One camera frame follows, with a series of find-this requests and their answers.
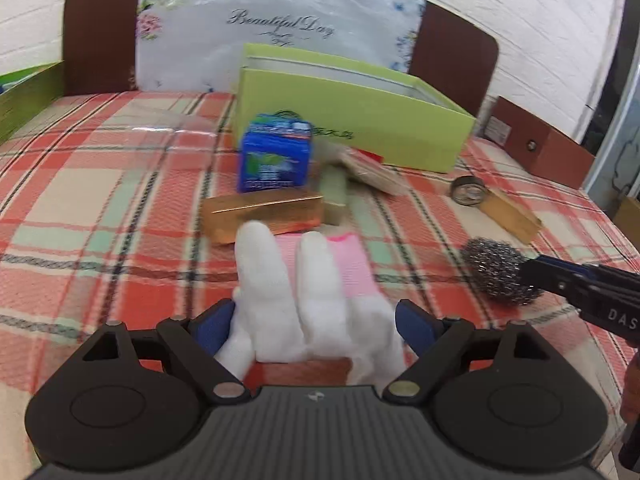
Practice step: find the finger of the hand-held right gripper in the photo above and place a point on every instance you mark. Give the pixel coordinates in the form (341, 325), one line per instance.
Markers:
(550, 275)

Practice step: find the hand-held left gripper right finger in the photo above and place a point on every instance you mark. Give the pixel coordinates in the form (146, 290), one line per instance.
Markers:
(415, 325)

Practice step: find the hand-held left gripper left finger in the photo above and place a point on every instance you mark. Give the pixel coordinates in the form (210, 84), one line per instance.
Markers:
(212, 327)

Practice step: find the steel wool scrubber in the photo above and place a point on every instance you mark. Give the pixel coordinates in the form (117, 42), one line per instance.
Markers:
(492, 270)

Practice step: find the white glove pink cuff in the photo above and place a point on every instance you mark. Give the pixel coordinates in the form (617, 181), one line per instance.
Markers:
(325, 330)

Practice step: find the large green shoe box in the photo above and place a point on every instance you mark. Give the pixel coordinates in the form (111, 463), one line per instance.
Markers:
(400, 130)

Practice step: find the brown shoe box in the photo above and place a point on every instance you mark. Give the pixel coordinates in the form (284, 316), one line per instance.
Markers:
(555, 160)

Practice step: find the black tape roll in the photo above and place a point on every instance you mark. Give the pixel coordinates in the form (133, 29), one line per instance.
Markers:
(467, 191)

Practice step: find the long golden box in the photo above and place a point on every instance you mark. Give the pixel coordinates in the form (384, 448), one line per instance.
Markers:
(260, 215)

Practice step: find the small golden box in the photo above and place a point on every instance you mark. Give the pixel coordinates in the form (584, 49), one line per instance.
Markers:
(334, 190)

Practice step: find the tan flat packet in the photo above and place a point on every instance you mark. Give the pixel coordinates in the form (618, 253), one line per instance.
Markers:
(375, 172)

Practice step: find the blue mint tin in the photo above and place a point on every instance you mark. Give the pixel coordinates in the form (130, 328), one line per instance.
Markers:
(275, 165)
(280, 125)

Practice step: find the red small packet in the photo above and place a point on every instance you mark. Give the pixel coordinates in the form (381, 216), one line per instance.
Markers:
(370, 156)

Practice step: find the clear plastic box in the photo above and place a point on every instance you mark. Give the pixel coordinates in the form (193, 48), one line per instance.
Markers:
(165, 120)

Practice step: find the shallow green box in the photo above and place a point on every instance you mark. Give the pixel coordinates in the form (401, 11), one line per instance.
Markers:
(30, 100)

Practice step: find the brown chair with floral cover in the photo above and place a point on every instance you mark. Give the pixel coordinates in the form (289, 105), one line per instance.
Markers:
(100, 35)

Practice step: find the floral plastic bag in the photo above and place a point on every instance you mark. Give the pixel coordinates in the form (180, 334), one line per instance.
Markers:
(300, 0)

